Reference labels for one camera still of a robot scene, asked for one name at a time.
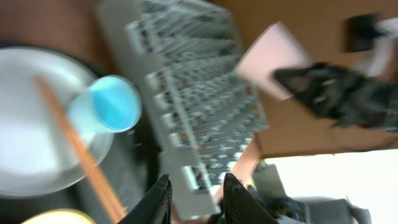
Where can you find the blue cup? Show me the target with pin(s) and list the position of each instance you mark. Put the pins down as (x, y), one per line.
(109, 105)

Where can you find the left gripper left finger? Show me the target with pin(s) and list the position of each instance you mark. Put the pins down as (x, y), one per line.
(155, 207)

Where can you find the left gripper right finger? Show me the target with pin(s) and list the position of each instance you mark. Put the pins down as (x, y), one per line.
(239, 206)

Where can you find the yellow bowl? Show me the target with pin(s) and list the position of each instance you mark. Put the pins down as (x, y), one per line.
(60, 216)

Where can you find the grey dishwasher rack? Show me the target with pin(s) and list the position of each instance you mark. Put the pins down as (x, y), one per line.
(181, 55)

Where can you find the pink cup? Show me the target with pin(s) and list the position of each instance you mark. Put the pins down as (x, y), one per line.
(275, 49)

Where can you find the wooden chopstick left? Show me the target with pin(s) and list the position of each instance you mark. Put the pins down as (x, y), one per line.
(98, 181)

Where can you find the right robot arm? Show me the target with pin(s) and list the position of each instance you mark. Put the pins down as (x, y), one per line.
(365, 33)

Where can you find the grey plate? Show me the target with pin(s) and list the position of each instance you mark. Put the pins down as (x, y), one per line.
(36, 158)

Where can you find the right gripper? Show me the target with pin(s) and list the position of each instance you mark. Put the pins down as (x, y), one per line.
(360, 101)

